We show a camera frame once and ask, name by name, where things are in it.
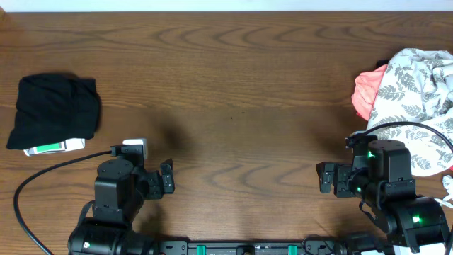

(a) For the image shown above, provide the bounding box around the black t-shirt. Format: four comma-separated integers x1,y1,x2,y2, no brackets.
6,73,101,150

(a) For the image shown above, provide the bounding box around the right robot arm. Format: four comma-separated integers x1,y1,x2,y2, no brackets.
316,134,452,253

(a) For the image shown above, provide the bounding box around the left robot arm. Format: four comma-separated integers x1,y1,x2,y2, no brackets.
68,144,175,255

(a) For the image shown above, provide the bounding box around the folded white pixel-print t-shirt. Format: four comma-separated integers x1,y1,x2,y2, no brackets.
23,138,86,157

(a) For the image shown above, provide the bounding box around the coral pink garment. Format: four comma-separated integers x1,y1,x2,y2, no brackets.
351,64,387,120

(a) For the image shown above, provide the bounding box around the white fern-print garment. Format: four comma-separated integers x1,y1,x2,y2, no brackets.
367,48,452,177

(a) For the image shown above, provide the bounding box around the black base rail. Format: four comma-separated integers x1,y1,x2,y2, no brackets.
159,238,348,255

